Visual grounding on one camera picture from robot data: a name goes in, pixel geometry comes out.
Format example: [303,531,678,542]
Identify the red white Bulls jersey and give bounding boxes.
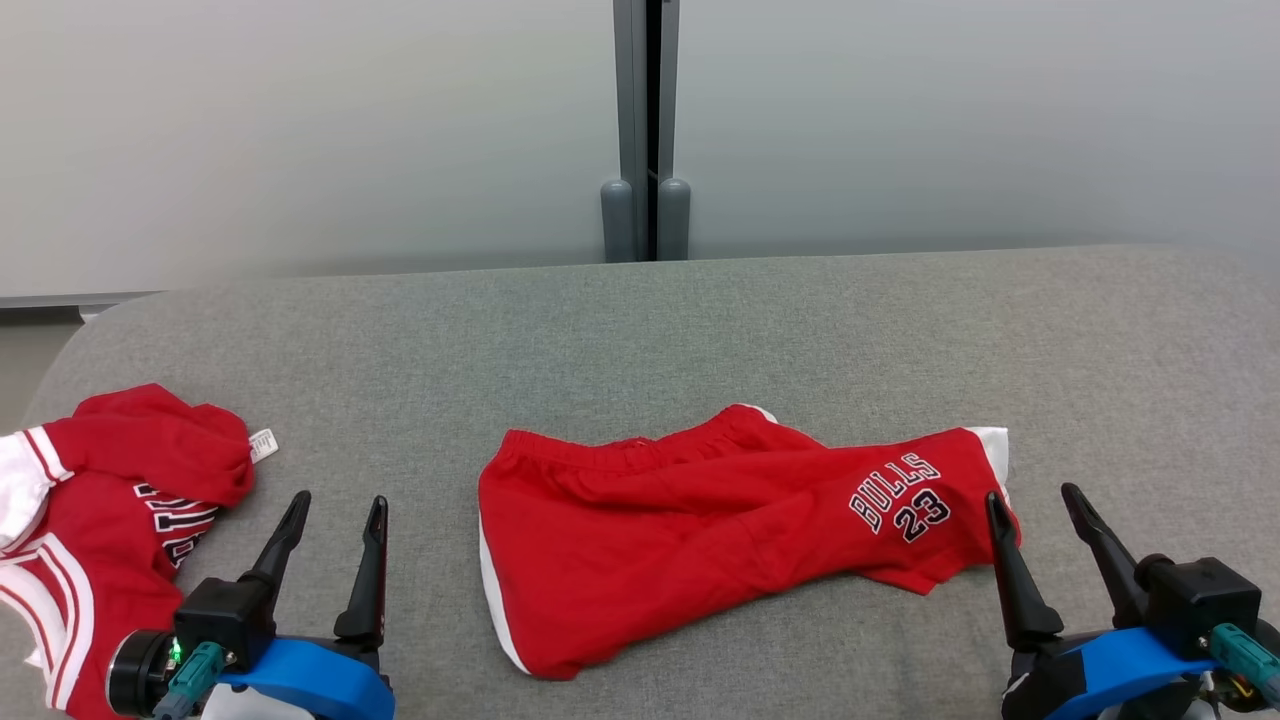
[0,384,279,719]

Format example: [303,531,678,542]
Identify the red Bulls 23 shorts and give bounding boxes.
[477,403,1023,682]

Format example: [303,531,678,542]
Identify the left cable with teal plug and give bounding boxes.
[152,642,227,720]

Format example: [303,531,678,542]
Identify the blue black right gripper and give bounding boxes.
[985,483,1231,720]

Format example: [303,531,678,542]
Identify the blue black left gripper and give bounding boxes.
[107,489,397,720]

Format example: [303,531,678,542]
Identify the right cable with teal plug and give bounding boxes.
[1208,622,1280,713]

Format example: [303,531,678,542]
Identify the grey partition post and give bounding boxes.
[657,0,693,262]
[600,0,650,263]

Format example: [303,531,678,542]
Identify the cable with teal plug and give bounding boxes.
[1208,622,1280,713]
[152,642,227,720]

